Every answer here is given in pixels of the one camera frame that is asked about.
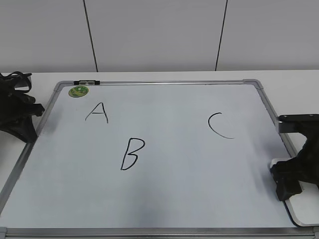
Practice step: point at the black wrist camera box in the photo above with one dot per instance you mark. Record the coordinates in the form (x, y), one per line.
(304, 124)

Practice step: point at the white whiteboard eraser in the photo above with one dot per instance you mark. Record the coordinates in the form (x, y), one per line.
(304, 207)

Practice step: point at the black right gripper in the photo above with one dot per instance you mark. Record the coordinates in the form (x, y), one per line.
(304, 167)

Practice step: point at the aluminium framed whiteboard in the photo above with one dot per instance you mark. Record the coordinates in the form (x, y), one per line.
(173, 159)

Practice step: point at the green round magnet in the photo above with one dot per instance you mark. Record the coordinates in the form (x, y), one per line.
(78, 91)

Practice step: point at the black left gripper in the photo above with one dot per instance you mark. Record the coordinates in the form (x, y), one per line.
(17, 107)

